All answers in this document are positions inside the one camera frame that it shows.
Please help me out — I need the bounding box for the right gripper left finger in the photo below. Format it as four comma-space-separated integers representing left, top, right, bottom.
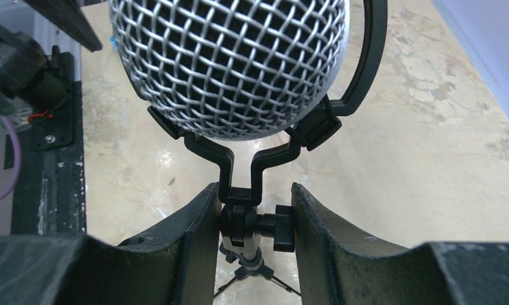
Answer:
0, 183, 221, 304

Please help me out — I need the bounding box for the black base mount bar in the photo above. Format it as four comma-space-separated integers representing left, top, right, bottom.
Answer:
3, 46, 88, 236

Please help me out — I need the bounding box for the blue lego baseplate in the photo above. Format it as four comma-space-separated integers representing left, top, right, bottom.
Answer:
109, 36, 118, 51

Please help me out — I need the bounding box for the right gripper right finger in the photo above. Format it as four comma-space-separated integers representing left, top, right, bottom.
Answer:
292, 184, 509, 304

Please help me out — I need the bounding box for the purple loop base cable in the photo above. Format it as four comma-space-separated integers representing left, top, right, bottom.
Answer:
0, 111, 23, 205

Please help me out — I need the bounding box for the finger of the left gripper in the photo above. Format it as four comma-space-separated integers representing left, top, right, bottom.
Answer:
25, 0, 102, 52

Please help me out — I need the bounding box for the black tripod stand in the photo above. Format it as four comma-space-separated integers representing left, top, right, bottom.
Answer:
148, 1, 388, 292

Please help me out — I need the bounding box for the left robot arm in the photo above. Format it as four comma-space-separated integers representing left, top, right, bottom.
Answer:
0, 1, 102, 116

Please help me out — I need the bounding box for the black silver microphone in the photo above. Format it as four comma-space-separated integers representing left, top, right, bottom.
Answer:
108, 1, 350, 140

